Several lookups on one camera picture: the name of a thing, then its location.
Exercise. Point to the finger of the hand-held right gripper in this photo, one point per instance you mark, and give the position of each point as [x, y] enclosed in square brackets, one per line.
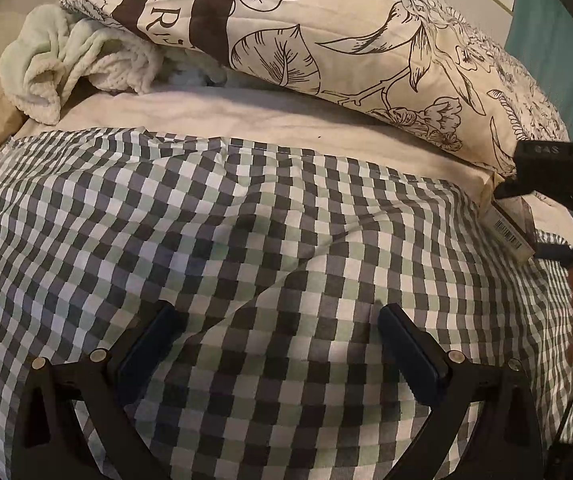
[514, 187]
[554, 252]

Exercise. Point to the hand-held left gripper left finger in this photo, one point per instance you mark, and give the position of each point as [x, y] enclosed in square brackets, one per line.
[151, 345]

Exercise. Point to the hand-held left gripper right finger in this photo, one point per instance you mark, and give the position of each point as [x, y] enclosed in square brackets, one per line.
[411, 355]

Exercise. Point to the small cream and red box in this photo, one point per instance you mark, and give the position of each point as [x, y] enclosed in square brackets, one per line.
[509, 230]

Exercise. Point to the teal curtain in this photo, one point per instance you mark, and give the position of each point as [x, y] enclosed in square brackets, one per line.
[551, 35]

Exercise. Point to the grey checked cloth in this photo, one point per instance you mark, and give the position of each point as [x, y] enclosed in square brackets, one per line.
[266, 240]

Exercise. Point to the floral cream pillow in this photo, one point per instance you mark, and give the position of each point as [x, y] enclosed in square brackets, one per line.
[366, 50]

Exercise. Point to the cream bed sheet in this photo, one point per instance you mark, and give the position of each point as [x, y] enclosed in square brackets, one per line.
[216, 115]

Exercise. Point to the pale green towel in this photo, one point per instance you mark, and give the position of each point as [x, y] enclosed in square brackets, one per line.
[51, 60]

